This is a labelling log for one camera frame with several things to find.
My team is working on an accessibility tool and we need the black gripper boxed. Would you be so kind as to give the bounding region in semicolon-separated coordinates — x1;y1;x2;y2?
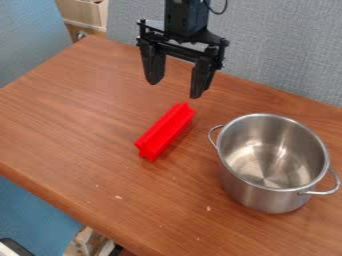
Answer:
136;0;229;99

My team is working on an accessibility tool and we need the red plastic block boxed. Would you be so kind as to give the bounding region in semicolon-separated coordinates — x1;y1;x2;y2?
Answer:
135;102;195;162

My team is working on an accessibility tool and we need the stainless steel pot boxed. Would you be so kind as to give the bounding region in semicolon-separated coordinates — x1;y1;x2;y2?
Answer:
207;113;342;214

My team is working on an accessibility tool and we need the dark object bottom corner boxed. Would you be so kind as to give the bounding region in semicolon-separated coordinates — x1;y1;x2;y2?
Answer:
0;238;35;256

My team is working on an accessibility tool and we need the light wooden furniture piece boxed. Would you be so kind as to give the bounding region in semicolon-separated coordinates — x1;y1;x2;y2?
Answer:
55;0;110;42

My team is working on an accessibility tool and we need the wooden frame under table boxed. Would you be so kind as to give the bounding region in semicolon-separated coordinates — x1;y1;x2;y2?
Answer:
63;227;115;256

